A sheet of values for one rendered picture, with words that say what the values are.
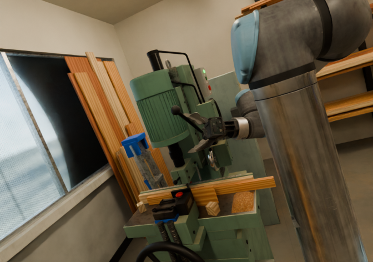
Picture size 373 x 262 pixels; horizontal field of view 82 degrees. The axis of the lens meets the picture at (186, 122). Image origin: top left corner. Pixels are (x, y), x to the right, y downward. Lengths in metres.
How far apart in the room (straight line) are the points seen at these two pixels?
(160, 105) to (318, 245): 0.66
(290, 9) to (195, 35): 2.96
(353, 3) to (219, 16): 2.93
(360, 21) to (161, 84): 0.65
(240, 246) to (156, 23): 3.14
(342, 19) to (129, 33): 3.43
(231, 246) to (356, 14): 0.82
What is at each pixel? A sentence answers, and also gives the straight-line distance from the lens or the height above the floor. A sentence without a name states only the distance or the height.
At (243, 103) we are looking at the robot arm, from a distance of 0.94.
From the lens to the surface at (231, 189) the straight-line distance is 1.01.
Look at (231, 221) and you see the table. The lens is 0.90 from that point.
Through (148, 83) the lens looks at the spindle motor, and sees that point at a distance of 0.88.
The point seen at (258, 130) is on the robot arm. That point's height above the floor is 1.15.
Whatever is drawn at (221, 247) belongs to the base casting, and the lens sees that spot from 0.99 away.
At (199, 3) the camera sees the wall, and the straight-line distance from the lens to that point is 3.42.
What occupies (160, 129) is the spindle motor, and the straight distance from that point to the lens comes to 0.90.
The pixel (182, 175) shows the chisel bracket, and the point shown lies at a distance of 0.98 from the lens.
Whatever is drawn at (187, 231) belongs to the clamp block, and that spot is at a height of 0.92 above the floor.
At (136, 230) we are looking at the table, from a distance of 1.09.
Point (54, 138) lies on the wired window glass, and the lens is 2.29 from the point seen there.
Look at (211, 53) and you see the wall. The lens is 3.27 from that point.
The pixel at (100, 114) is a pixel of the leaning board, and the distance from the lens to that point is 2.46.
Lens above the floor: 1.40
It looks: 8 degrees down
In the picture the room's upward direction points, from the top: 19 degrees counter-clockwise
